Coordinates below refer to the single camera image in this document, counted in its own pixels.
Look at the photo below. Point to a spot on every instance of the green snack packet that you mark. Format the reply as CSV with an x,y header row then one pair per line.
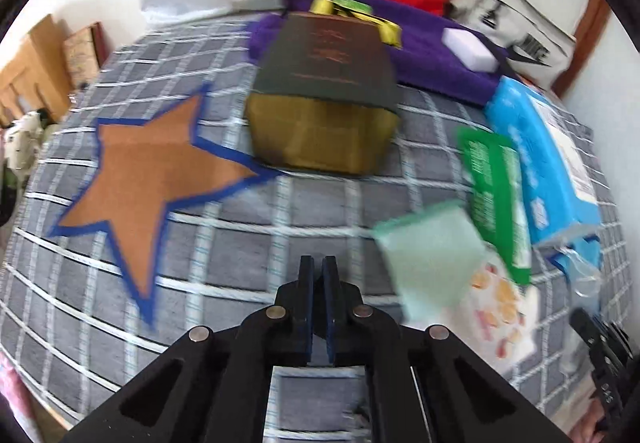
x,y
492,193

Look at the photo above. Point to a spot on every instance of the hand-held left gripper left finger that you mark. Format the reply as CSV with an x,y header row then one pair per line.
x,y
306,323

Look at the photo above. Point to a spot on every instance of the white sponge block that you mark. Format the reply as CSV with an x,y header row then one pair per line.
x,y
467,45

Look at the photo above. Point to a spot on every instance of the brown wooden door frame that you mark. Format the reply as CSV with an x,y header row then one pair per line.
x,y
587,33

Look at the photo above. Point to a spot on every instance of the fruit print white packet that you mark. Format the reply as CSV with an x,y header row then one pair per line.
x,y
500,318

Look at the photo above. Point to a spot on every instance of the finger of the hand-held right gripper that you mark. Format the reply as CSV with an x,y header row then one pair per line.
x,y
597,333

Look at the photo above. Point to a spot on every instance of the black spotted white cloth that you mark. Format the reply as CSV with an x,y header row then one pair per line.
x,y
22,138

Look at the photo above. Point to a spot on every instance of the purple towel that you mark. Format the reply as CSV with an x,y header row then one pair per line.
x,y
430,63

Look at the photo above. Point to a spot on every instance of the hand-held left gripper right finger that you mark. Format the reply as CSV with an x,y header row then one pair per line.
x,y
331,323

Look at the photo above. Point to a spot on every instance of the wooden headboard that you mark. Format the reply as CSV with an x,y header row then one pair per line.
x,y
35,58

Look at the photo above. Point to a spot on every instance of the yellow green packet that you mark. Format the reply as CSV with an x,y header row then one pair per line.
x,y
322,7

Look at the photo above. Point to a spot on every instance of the dark green gold tea box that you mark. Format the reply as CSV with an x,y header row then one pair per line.
x,y
320,73

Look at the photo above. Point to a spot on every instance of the pale green sponge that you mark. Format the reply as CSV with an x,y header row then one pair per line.
x,y
430,258

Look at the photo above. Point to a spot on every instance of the blue tissue pack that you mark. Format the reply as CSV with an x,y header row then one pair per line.
x,y
545,183

